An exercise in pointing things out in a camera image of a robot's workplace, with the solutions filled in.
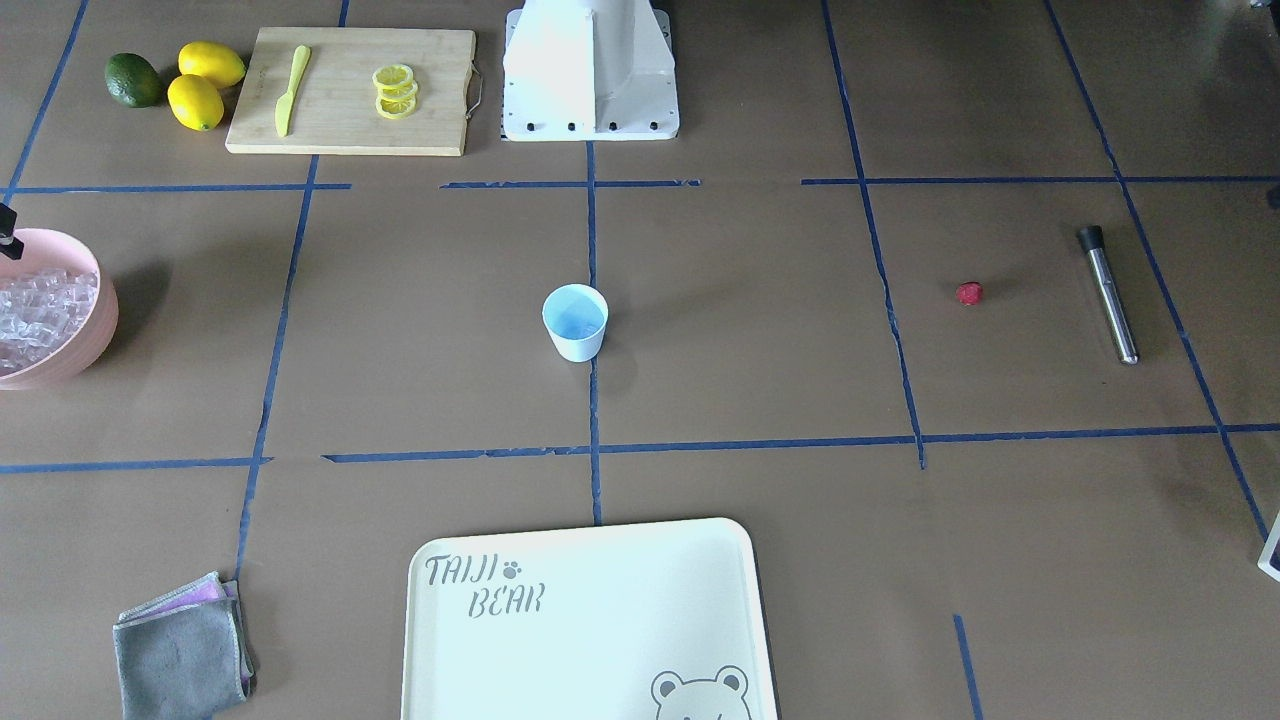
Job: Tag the yellow plastic knife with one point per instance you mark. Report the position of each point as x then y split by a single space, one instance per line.
284 105

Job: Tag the steel muddler black tip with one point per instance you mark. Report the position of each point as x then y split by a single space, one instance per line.
1092 240

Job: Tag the bamboo cutting board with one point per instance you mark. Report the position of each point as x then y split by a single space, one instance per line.
334 112

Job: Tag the cream bear tray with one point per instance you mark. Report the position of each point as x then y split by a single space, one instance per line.
660 620

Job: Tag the lemon slices stack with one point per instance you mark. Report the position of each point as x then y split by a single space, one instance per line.
396 91

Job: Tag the light blue cup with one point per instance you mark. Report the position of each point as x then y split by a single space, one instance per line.
575 316

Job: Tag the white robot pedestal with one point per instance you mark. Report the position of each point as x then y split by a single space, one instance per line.
589 71

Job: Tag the red strawberry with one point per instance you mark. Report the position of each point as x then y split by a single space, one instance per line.
970 293

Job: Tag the pink bowl with ice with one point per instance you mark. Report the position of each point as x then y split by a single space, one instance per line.
60 308

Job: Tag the yellow lemon near avocado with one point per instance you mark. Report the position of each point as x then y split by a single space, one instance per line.
195 102

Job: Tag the grey folded cloth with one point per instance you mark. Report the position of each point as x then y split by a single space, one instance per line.
184 654

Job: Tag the yellow lemon near board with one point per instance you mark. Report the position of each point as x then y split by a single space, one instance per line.
221 65

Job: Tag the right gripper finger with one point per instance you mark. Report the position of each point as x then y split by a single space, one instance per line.
8 235

